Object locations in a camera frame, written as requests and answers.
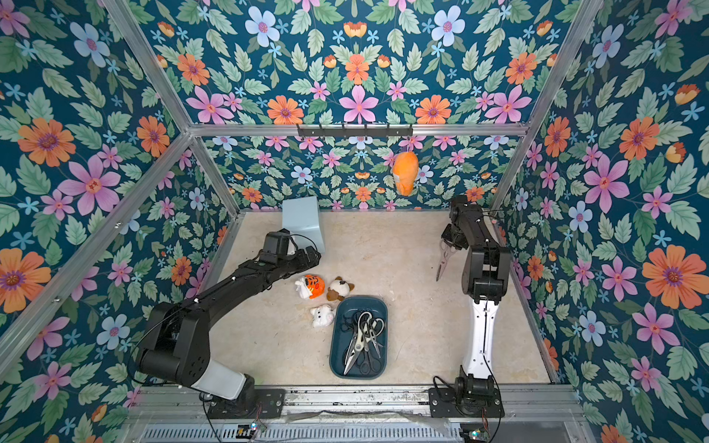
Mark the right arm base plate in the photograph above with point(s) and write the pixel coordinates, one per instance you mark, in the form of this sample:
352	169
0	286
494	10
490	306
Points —
443	404

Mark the orange tiger plush toy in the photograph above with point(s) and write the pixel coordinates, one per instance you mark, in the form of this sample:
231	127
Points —
310	286

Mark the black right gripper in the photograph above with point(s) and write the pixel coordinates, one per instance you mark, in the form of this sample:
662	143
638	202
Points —
453	235

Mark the cream kitchen shears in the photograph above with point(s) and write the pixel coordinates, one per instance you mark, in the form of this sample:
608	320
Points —
357	340

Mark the black wall hook rail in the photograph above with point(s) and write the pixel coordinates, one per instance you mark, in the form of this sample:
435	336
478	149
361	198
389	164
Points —
347	131

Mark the pink transparent scissors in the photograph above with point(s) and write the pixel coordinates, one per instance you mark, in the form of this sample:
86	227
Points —
447	251

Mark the white plush toy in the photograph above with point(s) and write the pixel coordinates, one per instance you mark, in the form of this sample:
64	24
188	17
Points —
322	316

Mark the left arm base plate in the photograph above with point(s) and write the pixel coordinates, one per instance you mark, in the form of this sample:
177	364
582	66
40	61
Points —
250	404

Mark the black scissors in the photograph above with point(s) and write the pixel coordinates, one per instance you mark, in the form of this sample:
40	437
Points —
371	354

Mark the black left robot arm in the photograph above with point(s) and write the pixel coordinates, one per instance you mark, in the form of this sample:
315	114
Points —
176	344

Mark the brown dog plush toy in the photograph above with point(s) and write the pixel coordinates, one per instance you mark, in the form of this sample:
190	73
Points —
339	289

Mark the white ventilation grille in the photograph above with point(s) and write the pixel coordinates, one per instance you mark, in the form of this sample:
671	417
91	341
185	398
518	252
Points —
332	432

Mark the light blue box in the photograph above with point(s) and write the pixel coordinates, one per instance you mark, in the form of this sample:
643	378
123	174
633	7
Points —
301	218

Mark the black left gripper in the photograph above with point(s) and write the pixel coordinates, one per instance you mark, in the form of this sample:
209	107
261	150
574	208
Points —
303	262

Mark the orange hanging plush toy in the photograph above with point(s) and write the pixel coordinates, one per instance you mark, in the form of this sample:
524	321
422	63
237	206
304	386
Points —
405	172

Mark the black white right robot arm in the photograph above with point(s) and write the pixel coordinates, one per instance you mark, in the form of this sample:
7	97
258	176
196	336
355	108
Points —
485	279

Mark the dark teal storage tray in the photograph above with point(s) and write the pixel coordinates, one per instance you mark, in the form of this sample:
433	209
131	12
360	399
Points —
359	339

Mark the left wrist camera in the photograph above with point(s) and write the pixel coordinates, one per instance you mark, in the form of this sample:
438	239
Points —
276	246

